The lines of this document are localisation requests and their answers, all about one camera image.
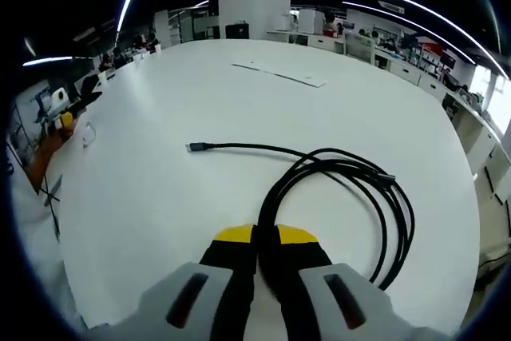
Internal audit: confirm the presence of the small black cabinet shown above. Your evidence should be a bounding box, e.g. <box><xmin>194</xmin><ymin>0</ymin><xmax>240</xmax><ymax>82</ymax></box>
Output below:
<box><xmin>225</xmin><ymin>23</ymin><xmax>252</xmax><ymax>41</ymax></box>

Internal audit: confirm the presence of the white charger adapter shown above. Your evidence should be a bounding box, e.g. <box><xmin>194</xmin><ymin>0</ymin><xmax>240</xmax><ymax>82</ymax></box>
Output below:
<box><xmin>81</xmin><ymin>124</ymin><xmax>98</xmax><ymax>149</ymax></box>

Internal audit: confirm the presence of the black Type-C cable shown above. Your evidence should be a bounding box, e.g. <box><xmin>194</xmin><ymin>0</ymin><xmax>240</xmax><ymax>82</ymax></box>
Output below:
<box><xmin>185</xmin><ymin>141</ymin><xmax>416</xmax><ymax>292</ymax></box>

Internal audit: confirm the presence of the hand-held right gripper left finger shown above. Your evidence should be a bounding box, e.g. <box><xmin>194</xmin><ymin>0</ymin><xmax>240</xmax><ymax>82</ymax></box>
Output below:
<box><xmin>89</xmin><ymin>223</ymin><xmax>257</xmax><ymax>341</ymax></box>

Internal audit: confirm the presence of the white tall cabinet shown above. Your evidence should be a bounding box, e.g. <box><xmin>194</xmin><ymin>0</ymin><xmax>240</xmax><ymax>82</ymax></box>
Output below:
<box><xmin>153</xmin><ymin>10</ymin><xmax>172</xmax><ymax>49</ymax></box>

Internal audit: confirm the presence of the white mesh chair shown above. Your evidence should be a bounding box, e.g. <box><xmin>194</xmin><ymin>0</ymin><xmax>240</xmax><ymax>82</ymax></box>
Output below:
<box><xmin>343</xmin><ymin>31</ymin><xmax>377</xmax><ymax>65</ymax></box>

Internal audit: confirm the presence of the white desk cable cover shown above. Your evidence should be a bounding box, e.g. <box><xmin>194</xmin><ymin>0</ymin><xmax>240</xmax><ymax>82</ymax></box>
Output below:
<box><xmin>232</xmin><ymin>61</ymin><xmax>327</xmax><ymax>89</ymax></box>

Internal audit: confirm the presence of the blue white banner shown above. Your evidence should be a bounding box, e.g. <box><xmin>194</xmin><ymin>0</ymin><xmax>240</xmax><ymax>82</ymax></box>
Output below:
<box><xmin>15</xmin><ymin>81</ymin><xmax>55</xmax><ymax>166</ymax></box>

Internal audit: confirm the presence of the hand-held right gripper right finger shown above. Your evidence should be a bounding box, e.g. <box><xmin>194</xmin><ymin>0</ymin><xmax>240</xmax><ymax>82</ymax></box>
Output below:
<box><xmin>257</xmin><ymin>222</ymin><xmax>454</xmax><ymax>341</ymax></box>

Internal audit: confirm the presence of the white box appliance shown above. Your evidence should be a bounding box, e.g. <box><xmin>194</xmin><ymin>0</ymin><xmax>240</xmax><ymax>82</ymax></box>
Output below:
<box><xmin>298</xmin><ymin>8</ymin><xmax>325</xmax><ymax>34</ymax></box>

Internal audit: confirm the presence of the thin gripper cable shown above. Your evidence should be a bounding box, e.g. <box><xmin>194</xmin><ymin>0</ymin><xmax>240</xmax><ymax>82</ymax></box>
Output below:
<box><xmin>39</xmin><ymin>172</ymin><xmax>64</xmax><ymax>240</ymax></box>

